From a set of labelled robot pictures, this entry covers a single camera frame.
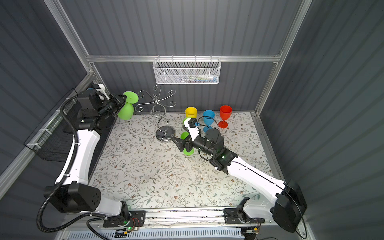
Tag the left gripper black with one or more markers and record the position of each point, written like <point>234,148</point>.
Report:
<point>112,97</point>

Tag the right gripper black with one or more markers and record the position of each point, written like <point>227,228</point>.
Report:
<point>183,143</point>

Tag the yellow wine glass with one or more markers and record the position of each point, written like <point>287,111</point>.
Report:
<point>191,112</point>

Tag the blue wine glass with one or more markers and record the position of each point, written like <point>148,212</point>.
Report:
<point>208,118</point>

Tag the red wine glass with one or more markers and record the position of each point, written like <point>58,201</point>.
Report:
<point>225,113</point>

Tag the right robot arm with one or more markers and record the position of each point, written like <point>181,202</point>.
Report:
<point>285,204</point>

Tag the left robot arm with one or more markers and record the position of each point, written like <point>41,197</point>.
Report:
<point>88,115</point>

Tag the chrome wine glass rack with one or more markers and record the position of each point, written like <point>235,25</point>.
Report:
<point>164,131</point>

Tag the items in white basket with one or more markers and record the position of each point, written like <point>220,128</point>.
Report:
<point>200,79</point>

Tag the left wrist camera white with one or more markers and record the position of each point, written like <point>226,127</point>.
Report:
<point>101,88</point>

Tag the white wire mesh basket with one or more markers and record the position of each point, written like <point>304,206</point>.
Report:
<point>168,70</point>

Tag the black wire basket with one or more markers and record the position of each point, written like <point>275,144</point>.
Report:
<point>51,140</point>

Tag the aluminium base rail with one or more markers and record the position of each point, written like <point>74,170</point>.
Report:
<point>181,218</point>

